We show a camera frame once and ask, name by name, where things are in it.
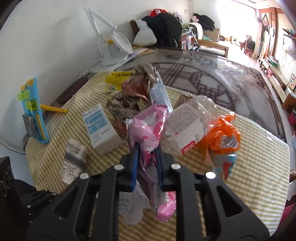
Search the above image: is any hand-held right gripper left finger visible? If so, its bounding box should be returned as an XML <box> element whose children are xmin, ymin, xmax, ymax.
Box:
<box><xmin>25</xmin><ymin>141</ymin><xmax>140</xmax><ymax>241</ymax></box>

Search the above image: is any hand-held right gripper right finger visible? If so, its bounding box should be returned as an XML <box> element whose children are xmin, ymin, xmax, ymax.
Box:
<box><xmin>156</xmin><ymin>144</ymin><xmax>270</xmax><ymax>241</ymax></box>

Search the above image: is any pink plastic bag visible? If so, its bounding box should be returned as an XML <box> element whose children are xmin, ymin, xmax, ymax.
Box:
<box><xmin>127</xmin><ymin>103</ymin><xmax>177</xmax><ymax>222</ymax></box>

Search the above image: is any reddish newspaper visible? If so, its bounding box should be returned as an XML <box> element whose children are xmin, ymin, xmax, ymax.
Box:
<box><xmin>121</xmin><ymin>63</ymin><xmax>160</xmax><ymax>103</ymax></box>

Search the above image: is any white and blue carton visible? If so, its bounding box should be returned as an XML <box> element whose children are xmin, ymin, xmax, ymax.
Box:
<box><xmin>83</xmin><ymin>103</ymin><xmax>123</xmax><ymax>156</ymax></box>

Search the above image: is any clear plastic bottle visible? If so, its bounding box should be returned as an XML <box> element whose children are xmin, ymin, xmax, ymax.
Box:
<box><xmin>162</xmin><ymin>95</ymin><xmax>220</xmax><ymax>156</ymax></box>

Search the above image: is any patterned paper cup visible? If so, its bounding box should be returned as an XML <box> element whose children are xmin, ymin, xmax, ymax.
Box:
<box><xmin>60</xmin><ymin>138</ymin><xmax>89</xmax><ymax>184</ymax></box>

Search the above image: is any crumpled grey newspaper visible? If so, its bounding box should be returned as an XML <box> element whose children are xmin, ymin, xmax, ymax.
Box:
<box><xmin>106</xmin><ymin>91</ymin><xmax>140</xmax><ymax>137</ymax></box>

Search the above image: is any orange snack wrapper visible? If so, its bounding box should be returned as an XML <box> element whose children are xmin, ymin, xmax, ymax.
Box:
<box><xmin>196</xmin><ymin>112</ymin><xmax>242</xmax><ymax>181</ymax></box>

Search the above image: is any brown patterned card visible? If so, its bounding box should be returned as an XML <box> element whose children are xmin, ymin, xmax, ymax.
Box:
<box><xmin>173</xmin><ymin>93</ymin><xmax>193</xmax><ymax>109</ymax></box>

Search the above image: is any blue and white wrapper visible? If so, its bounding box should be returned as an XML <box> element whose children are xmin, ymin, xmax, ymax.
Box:
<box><xmin>149</xmin><ymin>74</ymin><xmax>173</xmax><ymax>113</ymax></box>

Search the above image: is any yellow checked table mat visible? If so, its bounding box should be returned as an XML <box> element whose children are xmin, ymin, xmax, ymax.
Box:
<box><xmin>25</xmin><ymin>71</ymin><xmax>290</xmax><ymax>241</ymax></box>

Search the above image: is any yellow medicine box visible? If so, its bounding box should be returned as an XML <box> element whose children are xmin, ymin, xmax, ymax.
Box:
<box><xmin>105</xmin><ymin>71</ymin><xmax>134</xmax><ymax>93</ymax></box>

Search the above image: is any yellow plastic bar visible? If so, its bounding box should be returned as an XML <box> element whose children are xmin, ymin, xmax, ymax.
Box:
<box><xmin>40</xmin><ymin>104</ymin><xmax>68</xmax><ymax>113</ymax></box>

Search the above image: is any blue plastic stand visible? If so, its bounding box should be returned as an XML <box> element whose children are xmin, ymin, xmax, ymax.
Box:
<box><xmin>18</xmin><ymin>77</ymin><xmax>50</xmax><ymax>144</ymax></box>

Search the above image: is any white desk lamp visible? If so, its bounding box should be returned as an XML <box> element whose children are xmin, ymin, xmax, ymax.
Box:
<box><xmin>83</xmin><ymin>6</ymin><xmax>134</xmax><ymax>67</ymax></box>

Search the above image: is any white plastic bag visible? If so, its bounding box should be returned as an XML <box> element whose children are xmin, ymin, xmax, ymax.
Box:
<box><xmin>132</xmin><ymin>20</ymin><xmax>158</xmax><ymax>47</ymax></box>

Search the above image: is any wooden bench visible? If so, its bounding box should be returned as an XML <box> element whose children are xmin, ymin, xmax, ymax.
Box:
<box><xmin>196</xmin><ymin>39</ymin><xmax>229</xmax><ymax>58</ymax></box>

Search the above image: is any black and white bag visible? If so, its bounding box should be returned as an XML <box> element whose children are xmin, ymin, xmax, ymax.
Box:
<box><xmin>141</xmin><ymin>13</ymin><xmax>183</xmax><ymax>48</ymax></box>

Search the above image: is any wooden cabinet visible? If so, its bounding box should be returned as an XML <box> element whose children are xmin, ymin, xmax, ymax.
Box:
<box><xmin>259</xmin><ymin>57</ymin><xmax>296</xmax><ymax>109</ymax></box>

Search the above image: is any black jacket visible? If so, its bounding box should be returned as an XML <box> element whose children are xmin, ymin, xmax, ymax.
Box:
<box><xmin>193</xmin><ymin>14</ymin><xmax>216</xmax><ymax>32</ymax></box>

